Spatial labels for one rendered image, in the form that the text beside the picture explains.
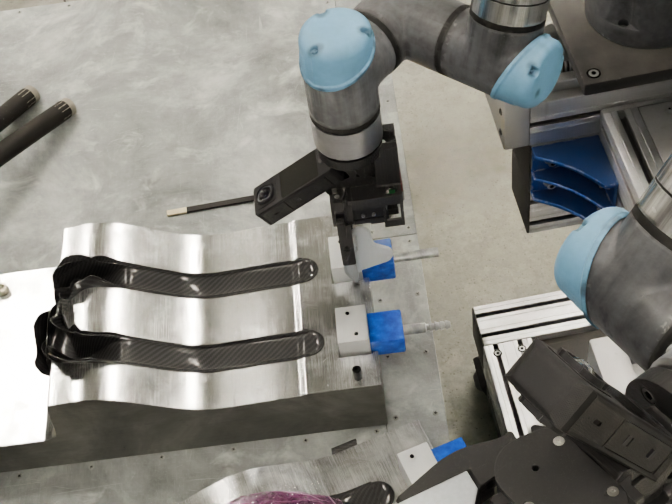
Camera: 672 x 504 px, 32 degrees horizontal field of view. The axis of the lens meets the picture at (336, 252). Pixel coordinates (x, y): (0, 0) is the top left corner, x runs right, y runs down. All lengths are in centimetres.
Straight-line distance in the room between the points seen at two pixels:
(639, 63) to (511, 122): 17
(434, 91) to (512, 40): 176
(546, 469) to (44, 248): 115
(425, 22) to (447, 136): 161
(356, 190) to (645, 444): 74
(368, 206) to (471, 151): 148
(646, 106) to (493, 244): 111
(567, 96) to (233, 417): 57
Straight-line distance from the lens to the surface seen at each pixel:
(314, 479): 129
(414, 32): 119
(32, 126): 176
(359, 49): 113
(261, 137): 171
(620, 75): 141
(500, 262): 253
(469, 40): 116
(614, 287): 80
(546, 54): 114
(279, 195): 129
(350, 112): 117
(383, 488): 129
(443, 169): 271
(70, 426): 137
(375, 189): 128
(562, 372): 54
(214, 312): 141
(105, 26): 197
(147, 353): 137
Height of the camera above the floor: 200
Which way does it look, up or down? 51 degrees down
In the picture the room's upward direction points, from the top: 10 degrees counter-clockwise
